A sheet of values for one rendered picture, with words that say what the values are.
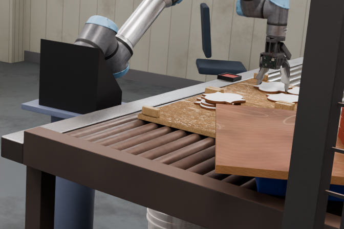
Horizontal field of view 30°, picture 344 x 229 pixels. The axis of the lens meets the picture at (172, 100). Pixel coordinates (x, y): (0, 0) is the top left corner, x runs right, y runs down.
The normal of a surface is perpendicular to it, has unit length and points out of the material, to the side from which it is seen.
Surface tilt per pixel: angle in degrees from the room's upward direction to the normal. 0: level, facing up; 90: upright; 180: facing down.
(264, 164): 0
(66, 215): 90
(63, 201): 90
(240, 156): 0
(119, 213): 0
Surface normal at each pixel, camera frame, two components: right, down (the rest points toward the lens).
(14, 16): 0.90, 0.17
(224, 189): 0.07, -0.97
